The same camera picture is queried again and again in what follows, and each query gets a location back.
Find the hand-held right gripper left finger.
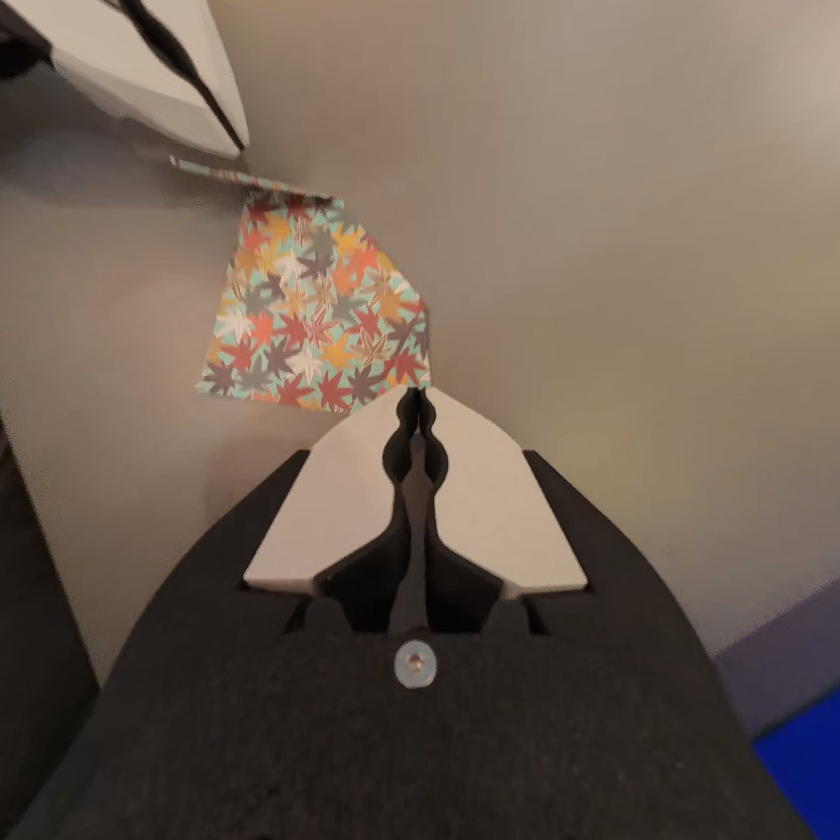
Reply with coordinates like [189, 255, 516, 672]
[243, 386, 421, 635]

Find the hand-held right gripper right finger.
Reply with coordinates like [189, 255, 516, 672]
[417, 387, 589, 635]

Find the blue box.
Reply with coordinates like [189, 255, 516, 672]
[753, 686, 840, 821]

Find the leaf-patterned teal origami paper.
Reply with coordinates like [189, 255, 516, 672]
[169, 156, 433, 414]

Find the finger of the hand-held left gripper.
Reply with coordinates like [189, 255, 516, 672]
[5, 0, 242, 160]
[130, 0, 252, 153]

